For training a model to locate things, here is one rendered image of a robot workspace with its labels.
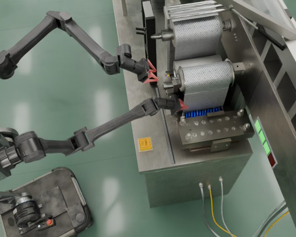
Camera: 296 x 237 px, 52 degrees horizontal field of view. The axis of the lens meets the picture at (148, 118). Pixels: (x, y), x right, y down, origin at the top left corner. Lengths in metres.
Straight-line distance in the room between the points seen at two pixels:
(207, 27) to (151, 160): 0.78
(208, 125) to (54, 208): 1.34
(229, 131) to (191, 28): 0.58
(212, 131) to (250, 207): 1.13
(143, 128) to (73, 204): 0.91
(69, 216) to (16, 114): 1.32
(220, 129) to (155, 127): 0.39
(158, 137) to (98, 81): 1.58
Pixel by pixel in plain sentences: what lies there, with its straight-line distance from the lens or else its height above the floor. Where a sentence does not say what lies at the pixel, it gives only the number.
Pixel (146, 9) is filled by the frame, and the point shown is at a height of 1.44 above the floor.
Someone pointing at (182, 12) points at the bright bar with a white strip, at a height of 1.45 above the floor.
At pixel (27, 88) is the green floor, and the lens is 3.43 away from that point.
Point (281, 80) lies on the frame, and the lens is 1.33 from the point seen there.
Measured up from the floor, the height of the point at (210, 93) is 1.18.
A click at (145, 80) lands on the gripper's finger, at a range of 1.43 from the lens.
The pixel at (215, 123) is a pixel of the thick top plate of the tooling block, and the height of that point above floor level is 1.03.
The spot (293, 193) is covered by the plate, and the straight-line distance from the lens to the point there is 1.42.
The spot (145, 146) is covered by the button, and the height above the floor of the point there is 0.92.
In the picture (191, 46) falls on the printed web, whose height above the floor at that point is 1.30.
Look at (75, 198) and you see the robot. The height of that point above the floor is 0.24.
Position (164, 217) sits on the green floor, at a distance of 2.56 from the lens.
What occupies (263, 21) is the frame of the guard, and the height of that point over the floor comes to 1.77.
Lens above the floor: 2.50
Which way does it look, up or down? 59 degrees down
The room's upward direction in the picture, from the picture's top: 5 degrees counter-clockwise
